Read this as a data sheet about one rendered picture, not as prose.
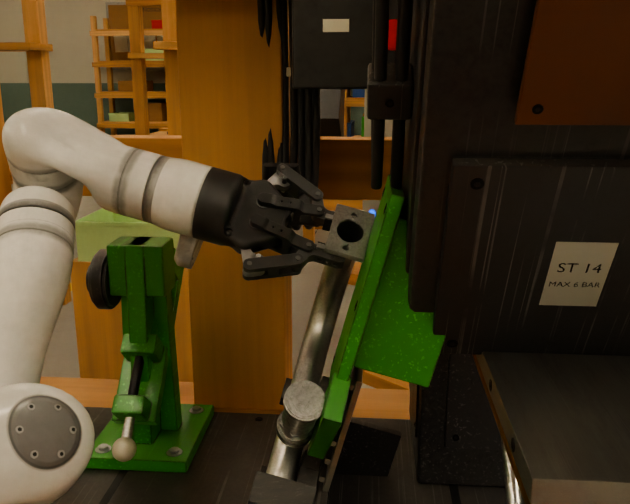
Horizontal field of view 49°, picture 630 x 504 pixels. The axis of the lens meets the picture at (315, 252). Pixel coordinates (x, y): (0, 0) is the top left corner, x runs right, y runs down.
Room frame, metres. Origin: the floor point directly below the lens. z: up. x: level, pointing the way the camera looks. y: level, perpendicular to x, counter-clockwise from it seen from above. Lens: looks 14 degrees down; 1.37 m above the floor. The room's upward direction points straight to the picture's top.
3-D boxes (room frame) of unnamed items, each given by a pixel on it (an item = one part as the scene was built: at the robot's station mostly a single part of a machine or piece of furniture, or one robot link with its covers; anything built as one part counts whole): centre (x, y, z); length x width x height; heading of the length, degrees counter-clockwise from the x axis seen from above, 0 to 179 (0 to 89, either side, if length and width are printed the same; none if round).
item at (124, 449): (0.73, 0.22, 0.96); 0.06 x 0.03 x 0.06; 175
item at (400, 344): (0.61, -0.08, 1.17); 0.13 x 0.12 x 0.20; 85
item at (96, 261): (0.82, 0.26, 1.12); 0.07 x 0.03 x 0.08; 175
